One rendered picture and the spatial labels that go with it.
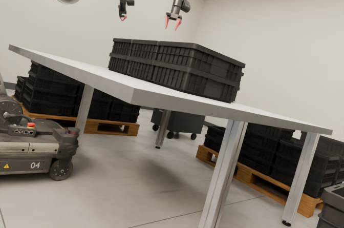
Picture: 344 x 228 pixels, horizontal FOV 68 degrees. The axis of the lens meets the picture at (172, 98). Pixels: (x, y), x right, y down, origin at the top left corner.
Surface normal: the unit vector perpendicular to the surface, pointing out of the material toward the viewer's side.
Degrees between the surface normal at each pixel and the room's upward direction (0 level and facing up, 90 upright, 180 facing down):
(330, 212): 90
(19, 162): 90
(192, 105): 90
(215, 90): 90
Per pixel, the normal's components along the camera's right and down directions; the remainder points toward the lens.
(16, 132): 0.52, 0.19
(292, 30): -0.72, -0.15
